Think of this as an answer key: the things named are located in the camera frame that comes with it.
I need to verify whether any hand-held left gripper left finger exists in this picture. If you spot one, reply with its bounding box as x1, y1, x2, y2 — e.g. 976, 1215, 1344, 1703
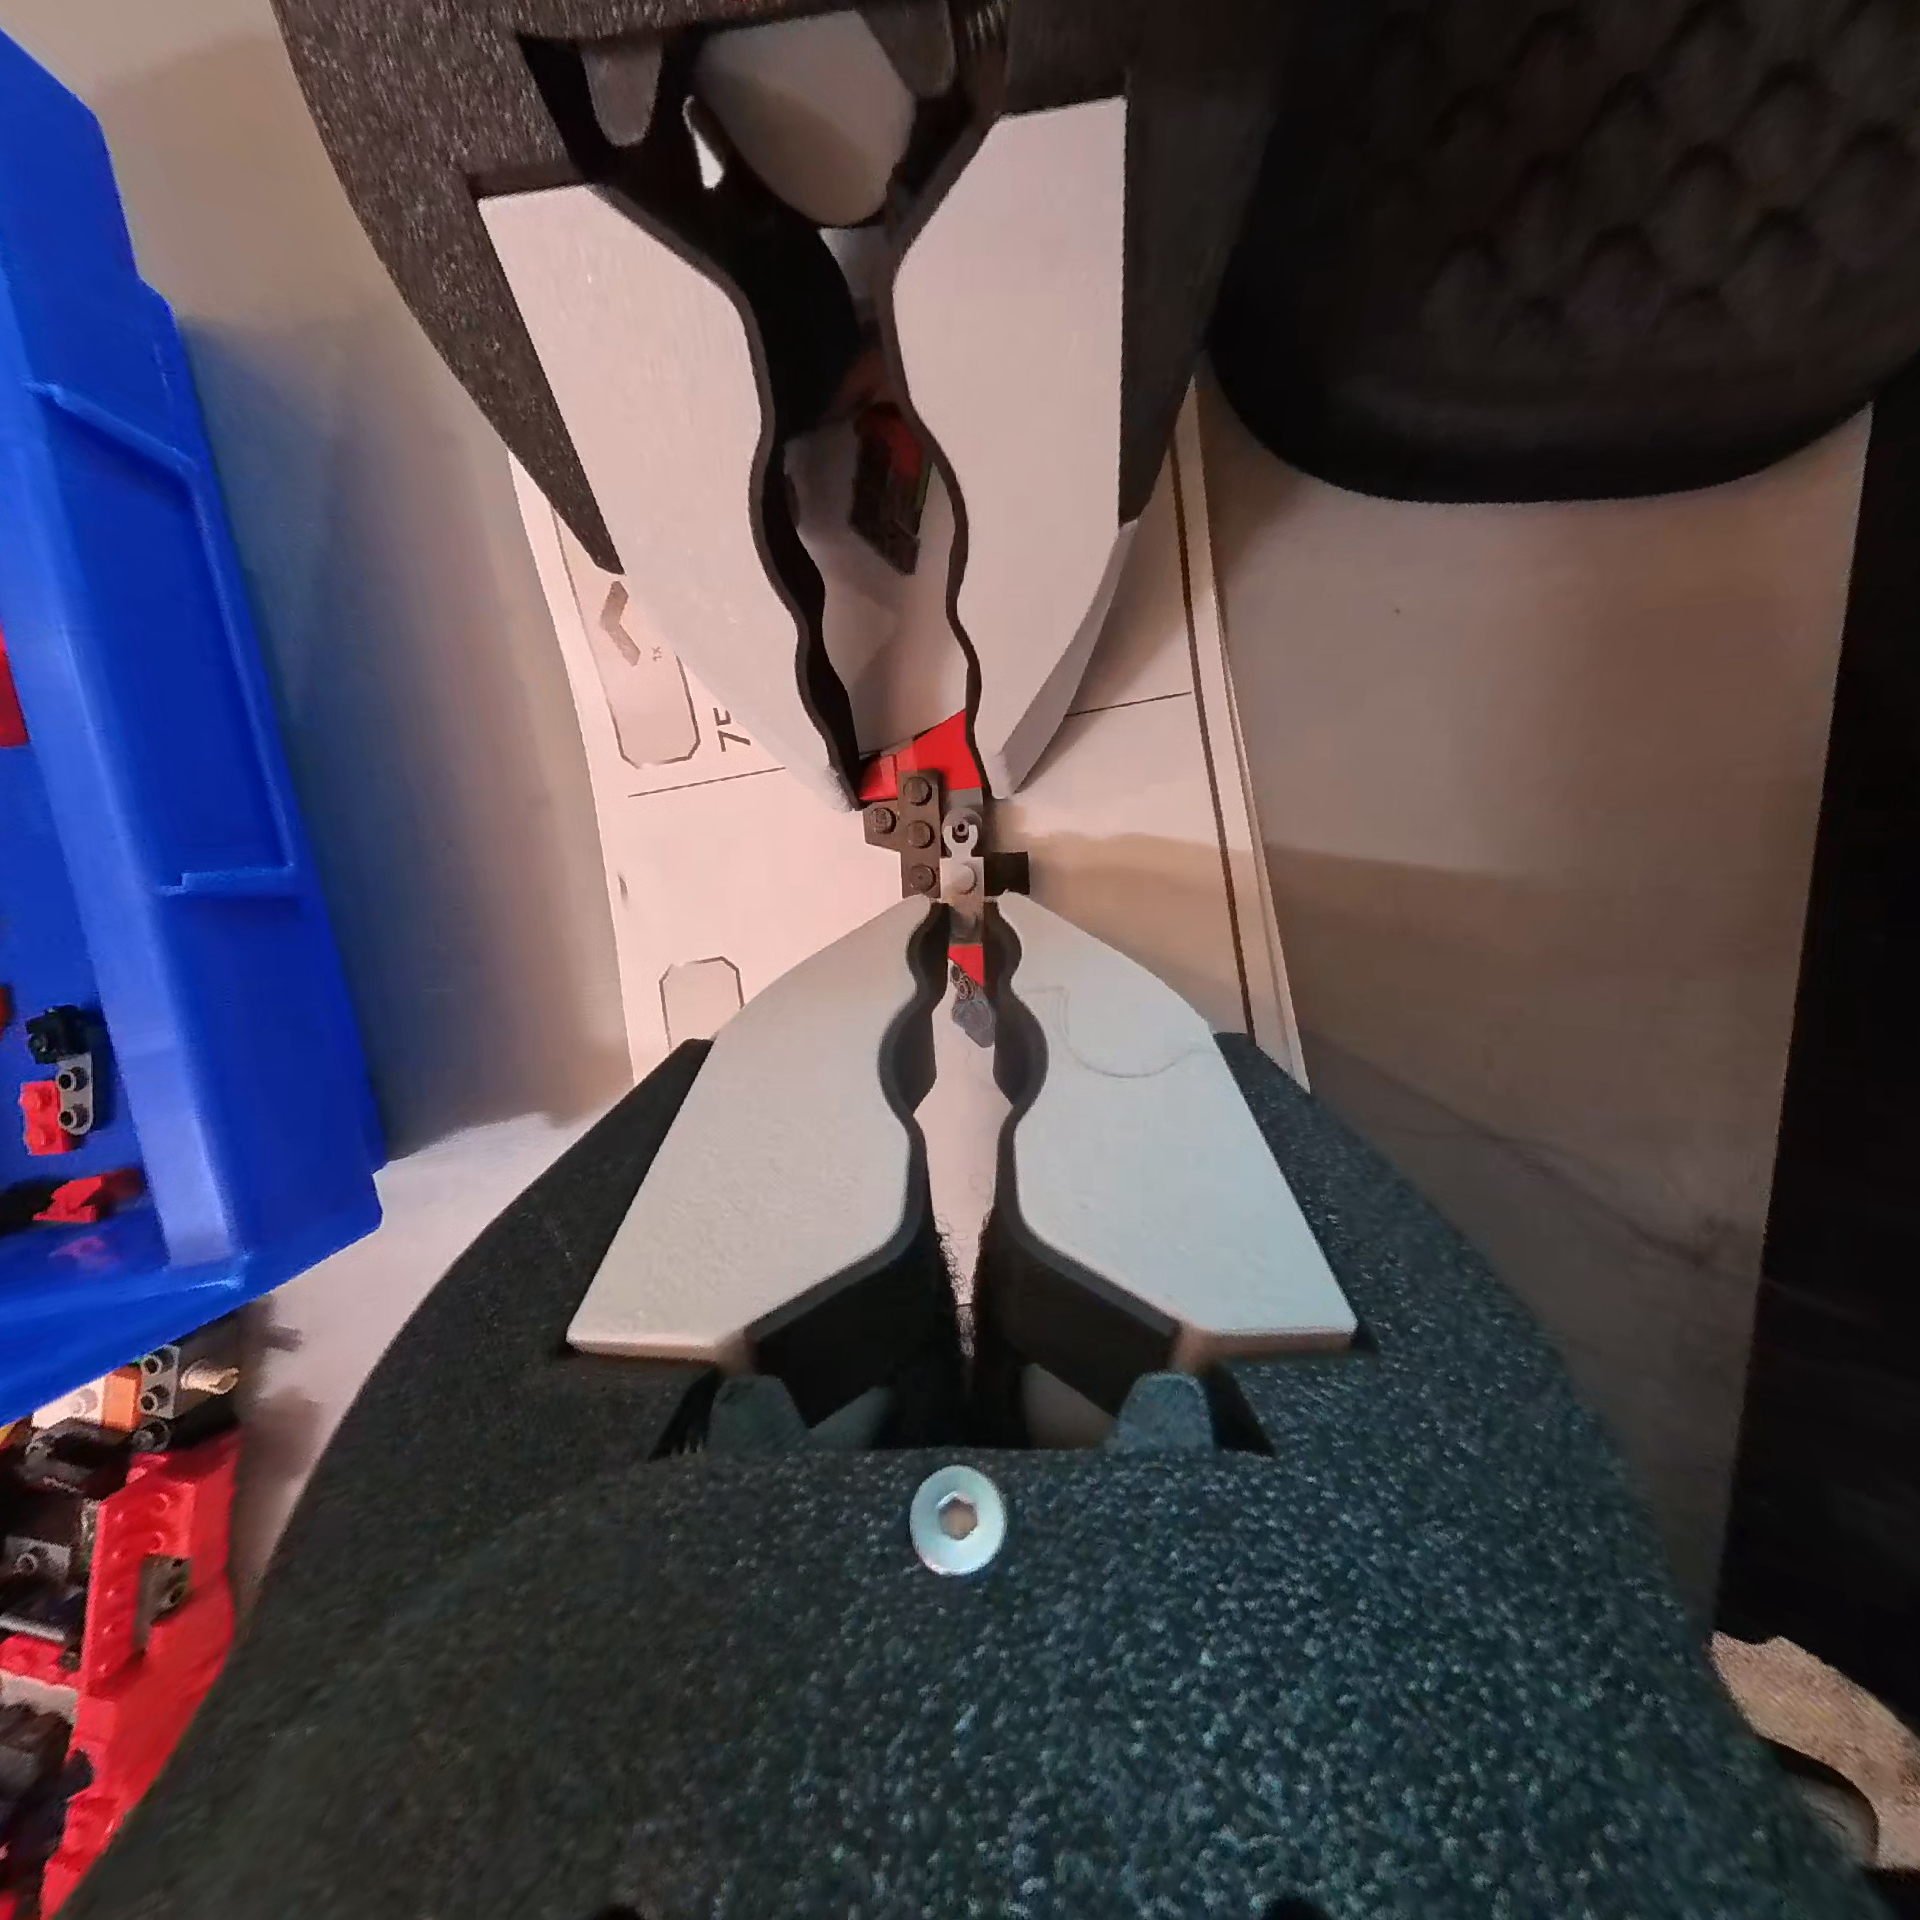
566, 908, 938, 1374

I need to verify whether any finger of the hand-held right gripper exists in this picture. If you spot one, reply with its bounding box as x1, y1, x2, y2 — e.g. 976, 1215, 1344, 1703
890, 97, 1126, 798
477, 180, 868, 793

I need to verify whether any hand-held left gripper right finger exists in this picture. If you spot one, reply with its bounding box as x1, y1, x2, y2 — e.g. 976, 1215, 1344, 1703
982, 901, 1360, 1374

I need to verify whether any red black grey brick assembly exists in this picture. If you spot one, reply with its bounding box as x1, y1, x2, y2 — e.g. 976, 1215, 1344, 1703
854, 718, 1031, 940

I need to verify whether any white instruction booklet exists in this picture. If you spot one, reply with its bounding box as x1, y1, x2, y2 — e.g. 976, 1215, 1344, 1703
510, 225, 1313, 1087

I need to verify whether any blue plastic bin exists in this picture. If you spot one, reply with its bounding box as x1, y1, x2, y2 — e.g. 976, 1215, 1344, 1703
0, 30, 389, 1427

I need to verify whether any person's black sparkly clothing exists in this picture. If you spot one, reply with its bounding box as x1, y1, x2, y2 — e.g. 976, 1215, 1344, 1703
1725, 405, 1920, 1695

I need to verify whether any heap of red toy bricks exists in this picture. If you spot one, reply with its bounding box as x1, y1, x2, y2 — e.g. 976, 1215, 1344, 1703
0, 638, 153, 1239

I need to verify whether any pile of assorted toy bricks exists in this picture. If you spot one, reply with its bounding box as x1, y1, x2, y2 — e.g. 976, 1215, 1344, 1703
0, 1318, 248, 1920

